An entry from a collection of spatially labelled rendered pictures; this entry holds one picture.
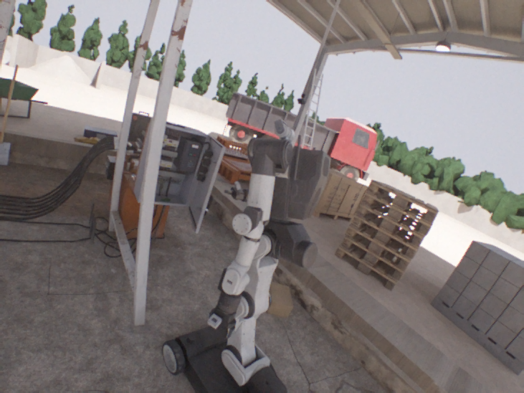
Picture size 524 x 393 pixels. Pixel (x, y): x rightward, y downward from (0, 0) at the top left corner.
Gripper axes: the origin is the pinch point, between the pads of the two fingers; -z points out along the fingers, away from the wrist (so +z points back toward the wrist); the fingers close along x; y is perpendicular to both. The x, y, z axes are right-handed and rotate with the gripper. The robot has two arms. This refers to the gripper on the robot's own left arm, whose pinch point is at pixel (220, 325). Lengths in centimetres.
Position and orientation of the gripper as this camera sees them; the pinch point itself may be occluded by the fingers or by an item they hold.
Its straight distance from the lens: 115.3
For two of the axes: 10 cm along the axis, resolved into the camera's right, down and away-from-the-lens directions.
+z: 3.1, -9.4, -1.5
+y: -4.6, -0.1, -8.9
